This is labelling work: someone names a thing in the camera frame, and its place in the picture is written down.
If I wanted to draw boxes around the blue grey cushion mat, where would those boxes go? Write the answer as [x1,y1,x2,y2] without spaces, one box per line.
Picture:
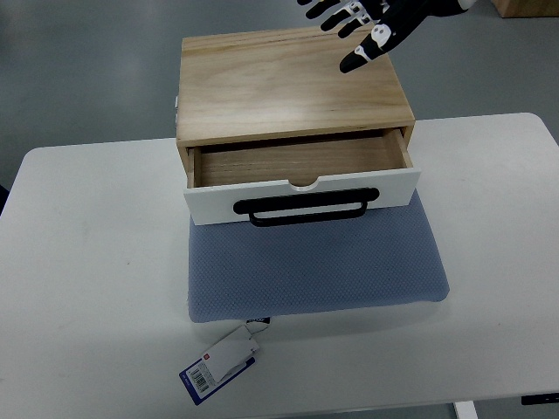
[188,195,450,323]

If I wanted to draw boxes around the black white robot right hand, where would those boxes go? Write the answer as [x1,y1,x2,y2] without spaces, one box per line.
[297,0,474,73]

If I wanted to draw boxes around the cardboard box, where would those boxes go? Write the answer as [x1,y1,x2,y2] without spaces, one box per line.
[492,0,559,18]

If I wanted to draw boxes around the black table bracket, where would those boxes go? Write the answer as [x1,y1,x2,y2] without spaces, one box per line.
[521,393,559,406]

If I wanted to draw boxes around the white table leg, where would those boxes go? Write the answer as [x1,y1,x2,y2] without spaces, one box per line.
[453,401,479,419]

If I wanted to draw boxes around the white blue product tag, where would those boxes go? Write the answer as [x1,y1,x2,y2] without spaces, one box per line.
[179,326,260,406]

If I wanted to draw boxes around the black drawer handle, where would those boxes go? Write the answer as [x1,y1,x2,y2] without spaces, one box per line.
[232,188,380,227]

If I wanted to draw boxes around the wooden drawer cabinet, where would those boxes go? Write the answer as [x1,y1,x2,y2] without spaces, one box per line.
[176,28,415,165]

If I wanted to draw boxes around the white drawer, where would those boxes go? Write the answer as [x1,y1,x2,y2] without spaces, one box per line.
[184,128,420,225]

